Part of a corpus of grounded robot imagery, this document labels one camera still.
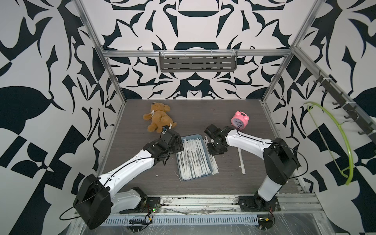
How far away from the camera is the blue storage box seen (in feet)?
2.78

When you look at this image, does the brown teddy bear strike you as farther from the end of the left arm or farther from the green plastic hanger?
the green plastic hanger

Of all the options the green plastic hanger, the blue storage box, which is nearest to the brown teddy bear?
the blue storage box
